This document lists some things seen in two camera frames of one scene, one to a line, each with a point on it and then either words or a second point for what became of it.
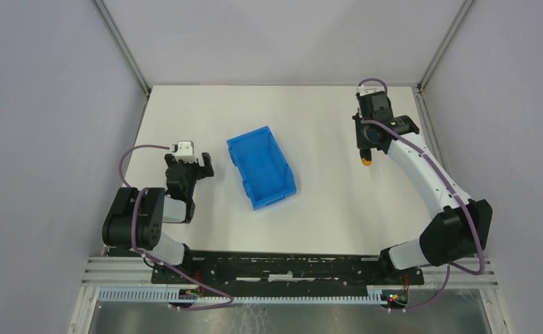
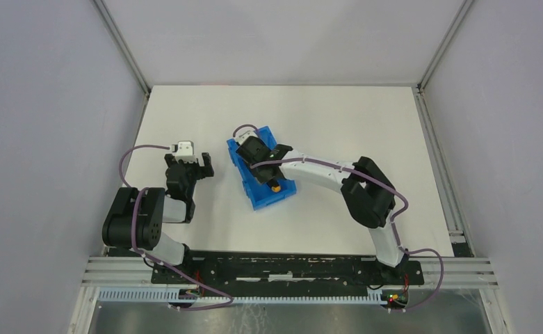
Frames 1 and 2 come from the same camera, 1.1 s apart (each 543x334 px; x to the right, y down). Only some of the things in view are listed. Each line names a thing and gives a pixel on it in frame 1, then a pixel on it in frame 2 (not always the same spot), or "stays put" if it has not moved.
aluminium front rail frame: x=114 y=271 stays put
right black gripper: x=363 y=140 → x=274 y=158
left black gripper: x=193 y=167 stays put
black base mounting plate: x=290 y=268 stays put
